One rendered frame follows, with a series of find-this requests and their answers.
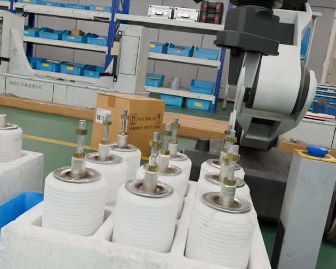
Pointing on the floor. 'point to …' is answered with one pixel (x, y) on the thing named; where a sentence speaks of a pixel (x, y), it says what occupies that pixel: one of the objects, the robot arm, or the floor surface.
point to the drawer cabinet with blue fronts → (326, 94)
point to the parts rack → (13, 6)
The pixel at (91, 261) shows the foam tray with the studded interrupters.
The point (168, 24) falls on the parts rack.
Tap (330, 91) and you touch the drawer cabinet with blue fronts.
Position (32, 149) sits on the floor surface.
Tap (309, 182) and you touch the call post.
